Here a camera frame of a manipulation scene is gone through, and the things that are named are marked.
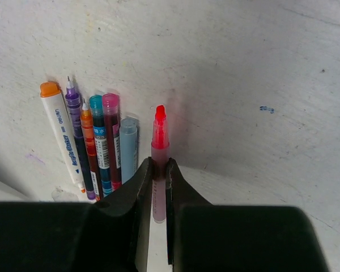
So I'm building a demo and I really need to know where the purple gel pen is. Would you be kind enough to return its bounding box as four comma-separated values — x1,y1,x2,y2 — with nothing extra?
65,76,96,200

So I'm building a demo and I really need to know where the white marker orange cap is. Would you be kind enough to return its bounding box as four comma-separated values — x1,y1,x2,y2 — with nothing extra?
40,81,86,193

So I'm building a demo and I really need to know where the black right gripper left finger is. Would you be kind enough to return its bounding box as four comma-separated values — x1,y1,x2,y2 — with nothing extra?
0,158,154,271

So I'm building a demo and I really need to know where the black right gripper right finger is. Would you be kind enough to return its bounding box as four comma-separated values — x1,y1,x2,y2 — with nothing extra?
165,159,329,271

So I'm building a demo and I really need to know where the clear pen cap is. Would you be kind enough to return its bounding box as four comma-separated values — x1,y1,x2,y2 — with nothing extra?
51,187,79,202

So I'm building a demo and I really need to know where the pink red pen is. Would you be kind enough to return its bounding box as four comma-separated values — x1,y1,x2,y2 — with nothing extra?
102,93,122,191

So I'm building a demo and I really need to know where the light blue gel pen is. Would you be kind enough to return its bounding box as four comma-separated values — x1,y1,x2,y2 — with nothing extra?
90,95,112,197

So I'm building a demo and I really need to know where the white marker blue cap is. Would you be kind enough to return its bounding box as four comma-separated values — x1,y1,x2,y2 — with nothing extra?
120,117,138,184

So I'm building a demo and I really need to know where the orange red gel pen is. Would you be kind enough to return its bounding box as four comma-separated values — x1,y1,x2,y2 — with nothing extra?
80,99,103,201

